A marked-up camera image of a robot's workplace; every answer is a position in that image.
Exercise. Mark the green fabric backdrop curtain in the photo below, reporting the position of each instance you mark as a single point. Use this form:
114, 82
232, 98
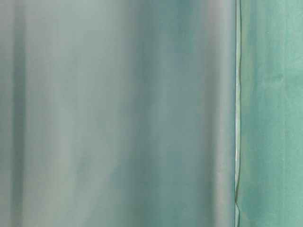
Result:
151, 113

